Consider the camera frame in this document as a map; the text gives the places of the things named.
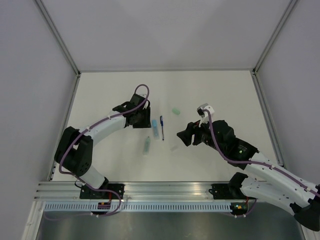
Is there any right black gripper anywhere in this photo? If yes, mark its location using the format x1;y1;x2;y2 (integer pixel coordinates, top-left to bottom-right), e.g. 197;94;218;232
176;115;225;154

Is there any blue highlighter marker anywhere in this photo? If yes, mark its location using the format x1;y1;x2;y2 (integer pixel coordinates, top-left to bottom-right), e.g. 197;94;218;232
151;119;160;140

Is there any blue ballpoint pen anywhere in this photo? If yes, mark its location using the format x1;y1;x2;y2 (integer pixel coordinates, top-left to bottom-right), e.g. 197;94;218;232
159;115;165;141

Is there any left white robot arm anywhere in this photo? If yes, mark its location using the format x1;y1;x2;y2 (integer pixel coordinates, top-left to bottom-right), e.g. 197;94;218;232
54;93;151;199

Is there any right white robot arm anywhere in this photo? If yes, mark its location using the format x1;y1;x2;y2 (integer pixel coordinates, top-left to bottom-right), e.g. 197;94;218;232
176;120;320;232

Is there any clear pen cap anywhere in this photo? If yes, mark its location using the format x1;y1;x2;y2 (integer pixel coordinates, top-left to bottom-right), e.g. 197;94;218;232
170;145;179;152

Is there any green highlighter cap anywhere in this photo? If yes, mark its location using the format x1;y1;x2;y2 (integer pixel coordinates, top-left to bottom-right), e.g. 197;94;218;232
171;107;181;115

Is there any green highlighter marker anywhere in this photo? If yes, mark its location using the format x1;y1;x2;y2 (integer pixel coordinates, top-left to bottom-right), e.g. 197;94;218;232
142;136;151;156

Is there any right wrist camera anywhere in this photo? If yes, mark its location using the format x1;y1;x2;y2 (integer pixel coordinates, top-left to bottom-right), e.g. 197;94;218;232
196;103;215;126

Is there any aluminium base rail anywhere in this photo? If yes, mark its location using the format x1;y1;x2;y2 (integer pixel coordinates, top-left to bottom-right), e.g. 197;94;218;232
34;181;251;202

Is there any white slotted cable duct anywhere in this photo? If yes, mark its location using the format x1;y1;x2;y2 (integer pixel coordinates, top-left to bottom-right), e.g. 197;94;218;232
44;201;232;213

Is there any right aluminium frame post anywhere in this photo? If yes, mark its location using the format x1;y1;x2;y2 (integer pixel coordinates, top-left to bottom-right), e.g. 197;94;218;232
251;0;300;76

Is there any aluminium frame post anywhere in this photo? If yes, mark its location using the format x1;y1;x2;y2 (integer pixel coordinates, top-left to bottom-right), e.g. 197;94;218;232
33;0;81;76
251;0;300;76

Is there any left aluminium frame post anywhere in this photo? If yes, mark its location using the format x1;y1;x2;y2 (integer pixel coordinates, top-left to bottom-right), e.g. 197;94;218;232
33;0;81;76

